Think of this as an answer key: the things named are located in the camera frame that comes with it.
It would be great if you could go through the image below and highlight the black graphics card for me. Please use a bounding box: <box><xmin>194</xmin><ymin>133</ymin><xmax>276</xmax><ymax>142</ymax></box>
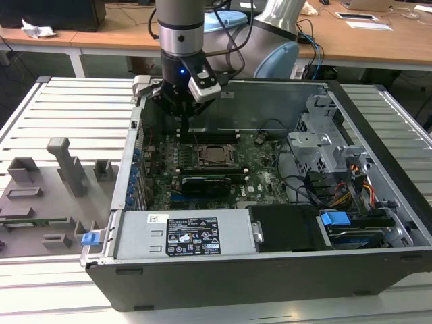
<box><xmin>181</xmin><ymin>175</ymin><xmax>232</xmax><ymax>198</ymax></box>

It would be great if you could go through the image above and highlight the black grey PC case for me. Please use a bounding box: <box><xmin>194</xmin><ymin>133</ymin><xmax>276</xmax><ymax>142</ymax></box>
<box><xmin>79</xmin><ymin>76</ymin><xmax>432</xmax><ymax>313</ymax></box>

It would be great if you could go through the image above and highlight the crumpled white paper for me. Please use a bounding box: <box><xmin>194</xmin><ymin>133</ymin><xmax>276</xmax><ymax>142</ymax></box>
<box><xmin>20</xmin><ymin>18</ymin><xmax>57</xmax><ymax>38</ymax></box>

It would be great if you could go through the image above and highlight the wooden desk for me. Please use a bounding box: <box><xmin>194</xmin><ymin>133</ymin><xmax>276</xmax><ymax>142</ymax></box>
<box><xmin>0</xmin><ymin>0</ymin><xmax>432</xmax><ymax>79</ymax></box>

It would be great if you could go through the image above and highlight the silver metal drive cage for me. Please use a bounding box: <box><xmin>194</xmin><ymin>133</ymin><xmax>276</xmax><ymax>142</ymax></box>
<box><xmin>286</xmin><ymin>94</ymin><xmax>374</xmax><ymax>180</ymax></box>

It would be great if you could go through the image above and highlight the hard disk in blue carrier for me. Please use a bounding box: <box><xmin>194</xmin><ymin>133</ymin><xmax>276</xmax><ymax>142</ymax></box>
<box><xmin>320</xmin><ymin>211</ymin><xmax>385</xmax><ymax>250</ymax></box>

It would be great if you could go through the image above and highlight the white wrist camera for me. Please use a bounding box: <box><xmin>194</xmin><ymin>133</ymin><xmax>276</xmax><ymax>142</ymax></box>
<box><xmin>187</xmin><ymin>69</ymin><xmax>222</xmax><ymax>102</ymax></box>

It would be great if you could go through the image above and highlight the grey power supply unit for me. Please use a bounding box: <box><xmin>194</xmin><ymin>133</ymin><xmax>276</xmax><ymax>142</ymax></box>
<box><xmin>114</xmin><ymin>209</ymin><xmax>264</xmax><ymax>260</ymax></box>

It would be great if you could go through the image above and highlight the black RAM slot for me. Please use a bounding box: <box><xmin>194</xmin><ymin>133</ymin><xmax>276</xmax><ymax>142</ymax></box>
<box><xmin>178</xmin><ymin>137</ymin><xmax>241</xmax><ymax>142</ymax></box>
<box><xmin>178</xmin><ymin>134</ymin><xmax>241</xmax><ymax>140</ymax></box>
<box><xmin>178</xmin><ymin>132</ymin><xmax>241</xmax><ymax>137</ymax></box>
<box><xmin>174</xmin><ymin>167</ymin><xmax>250</xmax><ymax>173</ymax></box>
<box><xmin>178</xmin><ymin>140</ymin><xmax>241</xmax><ymax>145</ymax></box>
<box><xmin>174</xmin><ymin>171</ymin><xmax>250</xmax><ymax>180</ymax></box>

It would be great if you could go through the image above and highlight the tan flat device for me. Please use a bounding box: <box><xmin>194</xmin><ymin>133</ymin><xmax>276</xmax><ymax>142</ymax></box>
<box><xmin>340</xmin><ymin>0</ymin><xmax>394</xmax><ymax>13</ymax></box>

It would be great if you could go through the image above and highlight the white crumpled object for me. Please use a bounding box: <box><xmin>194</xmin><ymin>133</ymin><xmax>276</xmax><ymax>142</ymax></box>
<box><xmin>302</xmin><ymin>0</ymin><xmax>320</xmax><ymax>17</ymax></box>

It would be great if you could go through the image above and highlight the white framed tablet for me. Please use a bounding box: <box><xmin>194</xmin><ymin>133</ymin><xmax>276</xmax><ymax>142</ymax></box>
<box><xmin>334</xmin><ymin>11</ymin><xmax>377</xmax><ymax>21</ymax></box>

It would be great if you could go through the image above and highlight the black box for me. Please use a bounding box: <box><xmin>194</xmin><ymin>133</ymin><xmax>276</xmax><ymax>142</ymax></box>
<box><xmin>0</xmin><ymin>0</ymin><xmax>107</xmax><ymax>33</ymax></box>

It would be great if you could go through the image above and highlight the CPU socket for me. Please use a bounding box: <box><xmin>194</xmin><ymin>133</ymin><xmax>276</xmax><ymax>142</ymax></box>
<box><xmin>194</xmin><ymin>143</ymin><xmax>240</xmax><ymax>170</ymax></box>

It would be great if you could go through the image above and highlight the grey parts rack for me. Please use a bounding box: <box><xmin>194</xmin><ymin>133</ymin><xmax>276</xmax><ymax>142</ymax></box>
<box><xmin>0</xmin><ymin>136</ymin><xmax>119</xmax><ymax>261</ymax></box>

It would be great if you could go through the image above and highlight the white paper sheet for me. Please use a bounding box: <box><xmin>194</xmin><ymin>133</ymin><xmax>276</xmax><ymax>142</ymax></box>
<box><xmin>346</xmin><ymin>20</ymin><xmax>394</xmax><ymax>31</ymax></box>

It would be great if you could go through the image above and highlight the black plastic shroud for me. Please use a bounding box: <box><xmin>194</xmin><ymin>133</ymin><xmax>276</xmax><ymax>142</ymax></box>
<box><xmin>249</xmin><ymin>204</ymin><xmax>325</xmax><ymax>254</ymax></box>

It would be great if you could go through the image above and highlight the orange yellow wire bundle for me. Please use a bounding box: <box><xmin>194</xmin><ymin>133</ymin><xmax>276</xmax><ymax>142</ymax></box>
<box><xmin>332</xmin><ymin>163</ymin><xmax>378</xmax><ymax>209</ymax></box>

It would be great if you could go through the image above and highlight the green RAM stick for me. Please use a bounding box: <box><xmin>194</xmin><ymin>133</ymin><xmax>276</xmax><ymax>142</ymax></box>
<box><xmin>0</xmin><ymin>217</ymin><xmax>74</xmax><ymax>225</ymax></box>

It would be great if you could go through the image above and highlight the grey case release latch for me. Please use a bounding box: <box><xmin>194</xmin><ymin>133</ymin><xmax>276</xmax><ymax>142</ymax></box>
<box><xmin>131</xmin><ymin>74</ymin><xmax>152</xmax><ymax>105</ymax></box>

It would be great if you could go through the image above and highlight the blue cable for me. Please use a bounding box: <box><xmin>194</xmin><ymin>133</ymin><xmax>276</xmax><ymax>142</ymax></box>
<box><xmin>308</xmin><ymin>33</ymin><xmax>325</xmax><ymax>80</ymax></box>

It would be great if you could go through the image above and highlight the green motherboard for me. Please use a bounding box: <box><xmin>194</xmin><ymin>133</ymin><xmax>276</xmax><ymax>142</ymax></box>
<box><xmin>141</xmin><ymin>131</ymin><xmax>298</xmax><ymax>212</ymax></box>

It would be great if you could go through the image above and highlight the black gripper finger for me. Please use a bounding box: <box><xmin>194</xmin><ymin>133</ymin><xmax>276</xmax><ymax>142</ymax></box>
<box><xmin>150</xmin><ymin>85</ymin><xmax>187</xmax><ymax>142</ymax></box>
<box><xmin>185</xmin><ymin>99</ymin><xmax>211</xmax><ymax>142</ymax></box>

